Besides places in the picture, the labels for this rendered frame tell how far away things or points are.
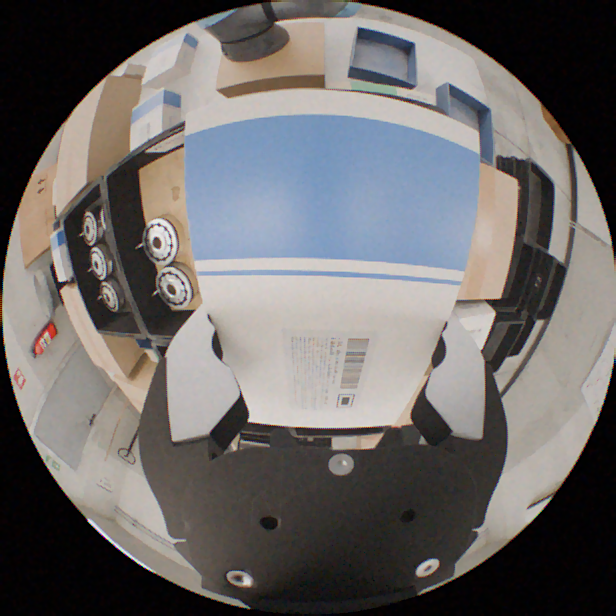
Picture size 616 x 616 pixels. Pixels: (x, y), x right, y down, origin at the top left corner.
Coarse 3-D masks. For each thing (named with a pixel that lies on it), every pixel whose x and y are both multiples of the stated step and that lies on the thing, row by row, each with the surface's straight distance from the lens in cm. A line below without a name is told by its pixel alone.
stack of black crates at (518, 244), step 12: (516, 240) 136; (516, 252) 139; (528, 252) 139; (516, 264) 142; (528, 264) 138; (516, 276) 143; (504, 288) 141; (516, 288) 143; (492, 300) 131; (504, 300) 142; (516, 300) 143
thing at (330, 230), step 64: (192, 128) 10; (256, 128) 8; (320, 128) 8; (384, 128) 9; (448, 128) 10; (192, 192) 9; (256, 192) 8; (320, 192) 8; (384, 192) 8; (448, 192) 9; (256, 256) 9; (320, 256) 8; (384, 256) 9; (448, 256) 10; (256, 320) 10; (320, 320) 10; (384, 320) 10; (448, 320) 12; (256, 384) 14; (320, 384) 13; (384, 384) 14
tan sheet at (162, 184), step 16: (160, 160) 51; (176, 160) 48; (144, 176) 54; (160, 176) 51; (176, 176) 48; (144, 192) 54; (160, 192) 50; (176, 192) 48; (144, 208) 54; (160, 208) 51; (176, 208) 48; (192, 256) 48; (192, 304) 54
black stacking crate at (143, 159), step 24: (120, 168) 49; (120, 192) 52; (120, 216) 50; (144, 216) 55; (120, 240) 50; (144, 264) 54; (144, 288) 53; (144, 312) 53; (168, 312) 59; (192, 312) 54
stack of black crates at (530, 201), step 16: (496, 160) 127; (512, 160) 118; (528, 160) 111; (512, 176) 116; (528, 176) 109; (544, 176) 128; (528, 192) 108; (544, 192) 137; (528, 208) 106; (544, 208) 135; (528, 224) 125; (544, 224) 133; (528, 240) 109; (544, 240) 132
